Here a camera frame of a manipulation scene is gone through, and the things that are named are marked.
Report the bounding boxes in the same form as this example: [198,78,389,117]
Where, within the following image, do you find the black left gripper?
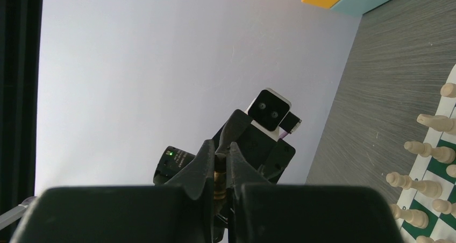
[226,109,296,184]

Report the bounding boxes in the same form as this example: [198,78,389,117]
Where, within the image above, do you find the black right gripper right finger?
[227,142,403,242]

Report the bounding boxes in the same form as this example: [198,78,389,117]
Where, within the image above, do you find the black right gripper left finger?
[11,140,215,242]

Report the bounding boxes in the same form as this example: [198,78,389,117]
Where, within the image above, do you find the dark brown chess piece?
[213,153,226,200]

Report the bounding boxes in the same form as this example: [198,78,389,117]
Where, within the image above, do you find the cream chess piece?
[386,172,443,199]
[416,114,455,135]
[440,83,456,98]
[389,204,429,229]
[404,141,455,164]

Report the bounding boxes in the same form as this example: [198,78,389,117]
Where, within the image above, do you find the green white chess mat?
[387,68,455,242]

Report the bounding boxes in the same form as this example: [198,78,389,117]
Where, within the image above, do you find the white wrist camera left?
[245,88,302,141]

